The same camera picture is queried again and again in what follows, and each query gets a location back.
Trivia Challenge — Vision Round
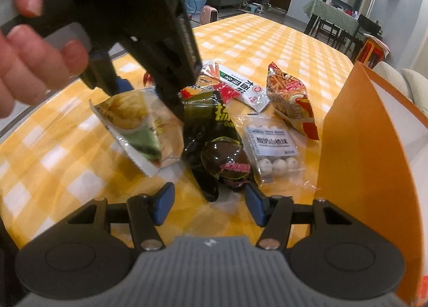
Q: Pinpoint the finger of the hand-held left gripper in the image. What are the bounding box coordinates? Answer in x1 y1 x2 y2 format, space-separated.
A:
80 49 134 97
127 14 203 115

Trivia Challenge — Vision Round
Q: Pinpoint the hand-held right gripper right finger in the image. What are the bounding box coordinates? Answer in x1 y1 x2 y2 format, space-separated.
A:
244 184 350 250

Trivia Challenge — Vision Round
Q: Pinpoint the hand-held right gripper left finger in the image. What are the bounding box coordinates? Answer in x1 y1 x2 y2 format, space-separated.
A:
67 183 176 251

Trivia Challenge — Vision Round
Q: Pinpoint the yellow-green chips packet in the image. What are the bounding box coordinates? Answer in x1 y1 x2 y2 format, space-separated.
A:
89 88 186 179

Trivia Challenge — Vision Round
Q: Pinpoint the clear packet of white balls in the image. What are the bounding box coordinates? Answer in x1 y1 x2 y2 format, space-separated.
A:
231 115 318 194

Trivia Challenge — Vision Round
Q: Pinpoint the red cracker packet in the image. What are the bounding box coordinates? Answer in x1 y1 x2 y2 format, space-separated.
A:
144 71 245 104

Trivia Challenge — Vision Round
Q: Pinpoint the black snack packet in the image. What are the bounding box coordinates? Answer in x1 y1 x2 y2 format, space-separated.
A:
182 91 251 202

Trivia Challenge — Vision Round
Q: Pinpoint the white stick snack packet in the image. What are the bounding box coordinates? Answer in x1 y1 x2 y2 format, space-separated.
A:
201 61 271 113

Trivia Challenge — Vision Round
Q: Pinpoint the orange-red stick snack packet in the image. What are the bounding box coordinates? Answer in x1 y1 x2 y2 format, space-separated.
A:
266 62 320 141

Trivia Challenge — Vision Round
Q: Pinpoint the orange cardboard box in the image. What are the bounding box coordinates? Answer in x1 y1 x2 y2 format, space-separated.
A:
316 61 428 307

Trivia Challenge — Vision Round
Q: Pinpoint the person's left hand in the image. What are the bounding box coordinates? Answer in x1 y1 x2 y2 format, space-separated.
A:
0 0 89 118

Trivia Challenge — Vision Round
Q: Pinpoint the pink heater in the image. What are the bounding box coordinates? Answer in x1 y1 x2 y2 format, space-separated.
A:
200 5 219 25

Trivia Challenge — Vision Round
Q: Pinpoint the yellow checked tablecloth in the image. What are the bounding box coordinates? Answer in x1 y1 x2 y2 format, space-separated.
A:
0 13 355 251

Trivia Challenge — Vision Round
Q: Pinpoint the black dining chair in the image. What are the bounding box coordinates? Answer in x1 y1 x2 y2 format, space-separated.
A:
304 14 335 43
334 14 382 56

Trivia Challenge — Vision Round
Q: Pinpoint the dining table with green cloth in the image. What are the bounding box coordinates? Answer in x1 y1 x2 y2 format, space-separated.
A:
304 0 382 35

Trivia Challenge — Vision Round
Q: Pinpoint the beige sofa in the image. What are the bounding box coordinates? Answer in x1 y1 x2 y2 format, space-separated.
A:
372 61 428 107

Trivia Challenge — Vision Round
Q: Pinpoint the stack of orange stools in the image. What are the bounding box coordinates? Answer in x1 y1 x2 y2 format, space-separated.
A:
354 34 390 68

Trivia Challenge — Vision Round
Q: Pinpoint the grey pillow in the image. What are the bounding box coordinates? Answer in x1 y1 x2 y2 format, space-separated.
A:
400 68 428 105

